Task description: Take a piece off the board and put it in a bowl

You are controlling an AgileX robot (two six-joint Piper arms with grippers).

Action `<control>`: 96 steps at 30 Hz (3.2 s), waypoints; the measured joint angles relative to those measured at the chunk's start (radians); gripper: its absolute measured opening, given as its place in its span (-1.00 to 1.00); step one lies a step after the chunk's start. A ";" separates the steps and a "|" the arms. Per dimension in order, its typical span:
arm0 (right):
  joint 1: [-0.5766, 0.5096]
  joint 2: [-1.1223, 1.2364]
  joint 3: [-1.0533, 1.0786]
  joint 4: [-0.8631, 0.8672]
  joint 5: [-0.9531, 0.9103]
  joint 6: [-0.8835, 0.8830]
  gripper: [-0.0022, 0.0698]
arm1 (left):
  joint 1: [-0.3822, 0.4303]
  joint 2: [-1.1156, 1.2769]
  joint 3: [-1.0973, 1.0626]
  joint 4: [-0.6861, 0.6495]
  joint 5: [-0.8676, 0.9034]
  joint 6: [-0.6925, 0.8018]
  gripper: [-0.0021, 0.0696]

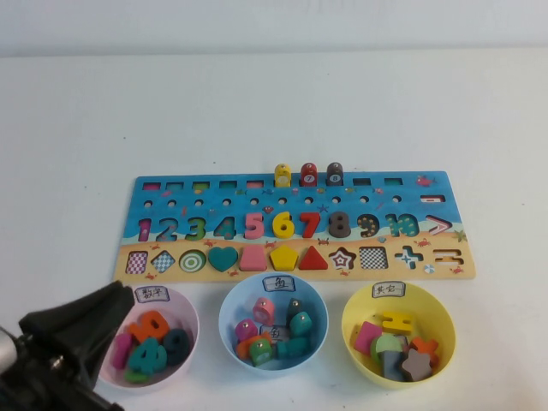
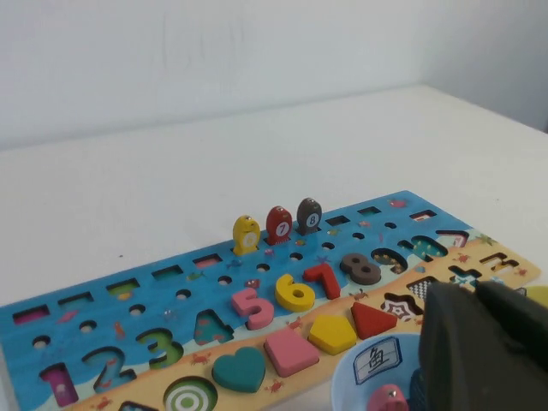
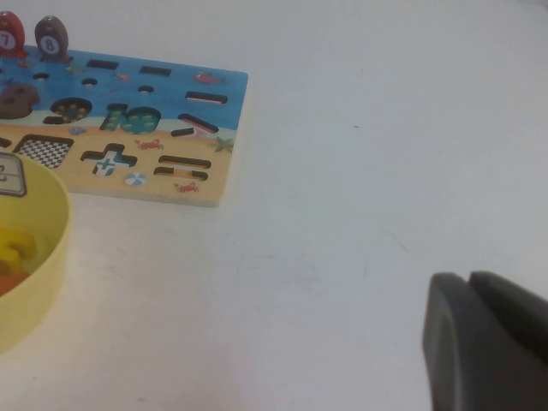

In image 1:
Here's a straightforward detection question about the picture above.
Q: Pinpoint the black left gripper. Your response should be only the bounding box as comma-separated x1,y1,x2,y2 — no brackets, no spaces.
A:
0,280,136,411

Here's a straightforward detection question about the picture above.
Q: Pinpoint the pink fish peg piece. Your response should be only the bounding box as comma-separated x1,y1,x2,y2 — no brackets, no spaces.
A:
252,296,276,325

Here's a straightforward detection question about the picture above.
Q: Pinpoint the magenta number one piece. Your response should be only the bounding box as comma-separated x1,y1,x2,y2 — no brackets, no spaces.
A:
111,333,133,369

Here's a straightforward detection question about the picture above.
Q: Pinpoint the orange number piece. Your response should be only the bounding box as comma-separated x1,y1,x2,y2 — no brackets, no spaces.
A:
127,310,169,343

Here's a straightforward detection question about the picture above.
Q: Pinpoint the paper label on pink bowl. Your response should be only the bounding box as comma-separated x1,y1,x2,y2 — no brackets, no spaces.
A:
134,286,170,304

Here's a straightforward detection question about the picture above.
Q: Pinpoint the teal number four piece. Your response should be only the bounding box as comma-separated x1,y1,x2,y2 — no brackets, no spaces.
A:
127,337,167,373

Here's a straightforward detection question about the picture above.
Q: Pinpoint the pink plastic bowl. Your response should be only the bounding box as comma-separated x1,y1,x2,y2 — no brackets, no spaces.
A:
96,287,200,390

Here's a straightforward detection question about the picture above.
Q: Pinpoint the dark number nine piece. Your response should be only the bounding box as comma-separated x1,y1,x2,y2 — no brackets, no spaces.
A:
162,327,192,366

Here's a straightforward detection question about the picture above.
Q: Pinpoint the teal heart piece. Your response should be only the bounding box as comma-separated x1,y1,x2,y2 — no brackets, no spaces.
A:
207,246,239,272

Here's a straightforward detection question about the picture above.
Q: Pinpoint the blue plastic bowl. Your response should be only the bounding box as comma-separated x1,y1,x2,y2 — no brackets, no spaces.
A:
217,272,330,372

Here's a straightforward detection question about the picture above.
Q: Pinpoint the magenta fish peg piece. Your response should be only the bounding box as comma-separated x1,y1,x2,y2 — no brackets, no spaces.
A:
234,319,259,343

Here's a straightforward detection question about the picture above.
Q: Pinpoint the orange fish peg piece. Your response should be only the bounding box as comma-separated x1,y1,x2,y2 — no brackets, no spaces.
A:
235,336,266,360

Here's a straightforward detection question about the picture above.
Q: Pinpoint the colourful wooden puzzle board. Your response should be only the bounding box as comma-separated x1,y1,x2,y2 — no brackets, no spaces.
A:
112,170,477,283

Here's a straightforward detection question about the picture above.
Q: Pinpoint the pink trapezoid piece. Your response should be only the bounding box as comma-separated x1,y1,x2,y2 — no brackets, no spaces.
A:
238,246,268,271

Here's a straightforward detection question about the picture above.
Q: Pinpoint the green fish peg piece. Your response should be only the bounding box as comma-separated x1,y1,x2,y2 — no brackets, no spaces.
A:
249,340,273,367

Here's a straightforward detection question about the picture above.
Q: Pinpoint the paper label on blue bowl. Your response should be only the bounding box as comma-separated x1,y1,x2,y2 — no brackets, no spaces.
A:
263,275,298,293

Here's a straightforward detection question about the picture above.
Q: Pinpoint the pink number five piece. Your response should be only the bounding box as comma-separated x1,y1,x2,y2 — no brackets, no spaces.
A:
243,211,267,240

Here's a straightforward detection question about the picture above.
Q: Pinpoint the yellow pentagon piece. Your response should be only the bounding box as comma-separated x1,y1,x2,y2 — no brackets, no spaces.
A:
268,246,299,271

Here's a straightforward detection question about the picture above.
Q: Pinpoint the dark grey fish peg piece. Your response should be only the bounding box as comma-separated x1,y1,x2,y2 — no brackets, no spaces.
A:
285,298,305,322

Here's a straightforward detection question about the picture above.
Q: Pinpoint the teal fish peg piece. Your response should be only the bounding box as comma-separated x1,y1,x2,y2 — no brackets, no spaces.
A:
289,312,316,339
276,337,310,360

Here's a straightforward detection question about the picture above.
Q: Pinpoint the yellow number six piece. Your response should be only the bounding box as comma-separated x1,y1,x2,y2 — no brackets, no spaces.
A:
272,211,295,239

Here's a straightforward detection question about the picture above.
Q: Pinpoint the red triangle piece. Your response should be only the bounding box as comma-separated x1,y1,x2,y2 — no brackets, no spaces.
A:
297,245,330,271

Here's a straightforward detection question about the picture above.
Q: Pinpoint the yellow fish peg piece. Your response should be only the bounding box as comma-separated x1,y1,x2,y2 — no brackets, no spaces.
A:
273,162,292,188

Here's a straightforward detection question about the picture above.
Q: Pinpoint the red number seven piece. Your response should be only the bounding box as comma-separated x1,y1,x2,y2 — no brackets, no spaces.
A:
298,211,322,239

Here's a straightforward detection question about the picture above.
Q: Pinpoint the red fish peg piece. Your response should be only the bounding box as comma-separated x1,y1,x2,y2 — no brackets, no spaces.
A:
299,162,319,187

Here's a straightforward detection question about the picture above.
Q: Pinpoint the brown number eight piece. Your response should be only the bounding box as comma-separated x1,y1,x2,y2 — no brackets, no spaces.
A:
328,211,352,239

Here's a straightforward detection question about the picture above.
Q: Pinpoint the pink square piece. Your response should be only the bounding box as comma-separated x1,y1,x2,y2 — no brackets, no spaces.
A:
353,320,384,355

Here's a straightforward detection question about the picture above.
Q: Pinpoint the brown fish peg piece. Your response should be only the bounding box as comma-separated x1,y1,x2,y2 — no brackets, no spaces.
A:
325,161,345,186

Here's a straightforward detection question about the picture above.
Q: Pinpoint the green round piece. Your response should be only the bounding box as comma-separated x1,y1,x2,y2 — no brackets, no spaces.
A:
369,332,402,364

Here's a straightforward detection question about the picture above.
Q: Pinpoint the paper label on yellow bowl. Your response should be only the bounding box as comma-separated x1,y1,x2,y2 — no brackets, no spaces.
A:
372,281,406,298

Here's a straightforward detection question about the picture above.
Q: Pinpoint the dark grey block piece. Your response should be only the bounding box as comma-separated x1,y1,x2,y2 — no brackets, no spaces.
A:
380,349,406,379

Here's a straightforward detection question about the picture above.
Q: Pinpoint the grey star piece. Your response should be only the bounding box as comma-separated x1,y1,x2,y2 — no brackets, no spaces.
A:
400,348,434,382

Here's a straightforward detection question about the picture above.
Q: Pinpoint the orange plus sign piece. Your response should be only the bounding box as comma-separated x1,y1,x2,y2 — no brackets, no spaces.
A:
408,336,441,368

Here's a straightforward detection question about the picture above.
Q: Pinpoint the yellow plastic bowl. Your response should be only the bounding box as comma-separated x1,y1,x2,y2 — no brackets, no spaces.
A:
341,281,457,390

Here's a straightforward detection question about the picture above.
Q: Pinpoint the loose paper label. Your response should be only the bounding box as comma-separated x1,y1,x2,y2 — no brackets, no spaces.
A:
259,324,292,343

